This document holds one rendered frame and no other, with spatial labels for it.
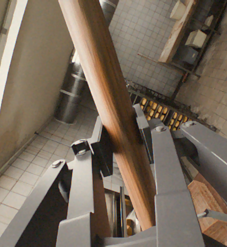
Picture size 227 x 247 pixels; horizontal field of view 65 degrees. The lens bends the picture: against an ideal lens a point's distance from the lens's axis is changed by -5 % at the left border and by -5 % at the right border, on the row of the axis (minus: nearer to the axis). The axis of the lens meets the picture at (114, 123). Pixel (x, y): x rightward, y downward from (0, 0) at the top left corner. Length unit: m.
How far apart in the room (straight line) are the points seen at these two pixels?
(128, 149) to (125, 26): 5.05
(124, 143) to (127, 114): 0.03
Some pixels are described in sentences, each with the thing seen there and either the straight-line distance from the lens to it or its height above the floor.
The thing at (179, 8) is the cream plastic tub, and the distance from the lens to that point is 4.91.
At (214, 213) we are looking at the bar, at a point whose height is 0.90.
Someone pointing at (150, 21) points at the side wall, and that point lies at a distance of 5.28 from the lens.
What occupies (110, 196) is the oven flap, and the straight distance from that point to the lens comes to 2.07.
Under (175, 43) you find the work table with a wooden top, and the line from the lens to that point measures 4.49.
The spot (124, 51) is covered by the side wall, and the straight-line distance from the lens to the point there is 5.13.
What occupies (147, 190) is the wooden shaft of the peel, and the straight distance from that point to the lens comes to 0.19.
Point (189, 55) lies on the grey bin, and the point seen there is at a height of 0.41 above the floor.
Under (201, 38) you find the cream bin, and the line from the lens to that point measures 4.88.
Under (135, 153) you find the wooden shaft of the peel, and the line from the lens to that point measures 0.17.
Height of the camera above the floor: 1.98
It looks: 8 degrees down
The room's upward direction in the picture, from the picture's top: 69 degrees counter-clockwise
